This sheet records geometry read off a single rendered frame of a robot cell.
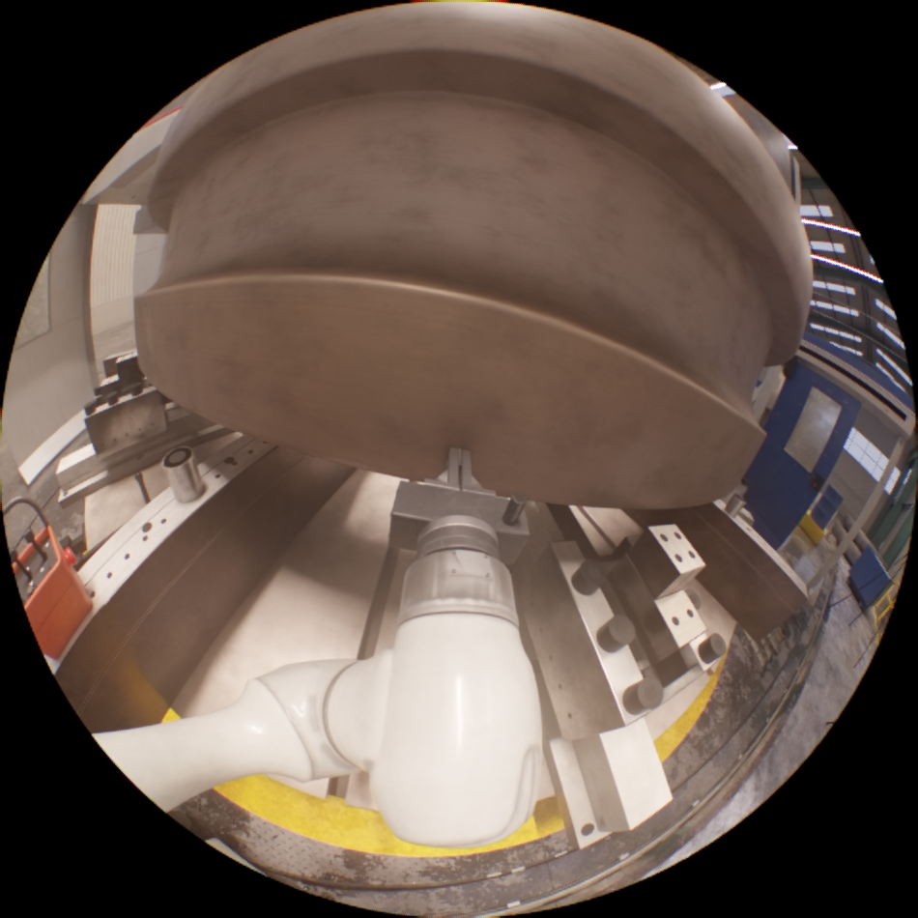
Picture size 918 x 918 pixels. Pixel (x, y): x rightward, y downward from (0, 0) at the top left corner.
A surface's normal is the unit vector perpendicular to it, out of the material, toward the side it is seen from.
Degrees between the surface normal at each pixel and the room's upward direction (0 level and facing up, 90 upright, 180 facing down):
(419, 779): 32
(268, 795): 0
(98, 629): 90
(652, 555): 90
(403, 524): 90
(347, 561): 0
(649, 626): 90
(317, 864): 0
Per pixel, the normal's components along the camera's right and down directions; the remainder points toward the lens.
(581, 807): 0.22, -0.82
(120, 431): 0.79, 0.46
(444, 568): -0.17, -0.83
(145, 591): 0.95, 0.30
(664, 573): -0.96, -0.10
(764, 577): -0.83, 0.13
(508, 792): 0.47, -0.64
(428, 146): -0.07, 0.53
